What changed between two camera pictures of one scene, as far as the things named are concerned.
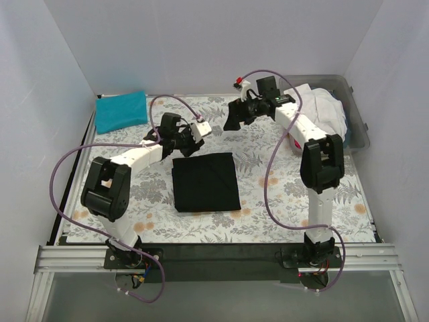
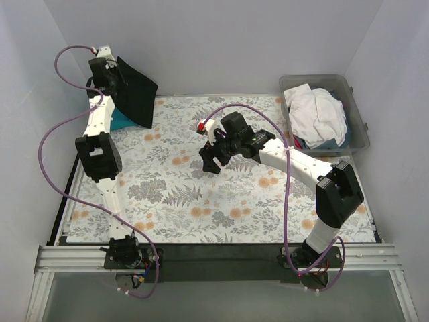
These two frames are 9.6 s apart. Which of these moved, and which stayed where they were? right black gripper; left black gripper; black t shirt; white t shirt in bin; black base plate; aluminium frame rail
Moved: left black gripper; right black gripper; black t shirt
Stayed: black base plate; aluminium frame rail; white t shirt in bin
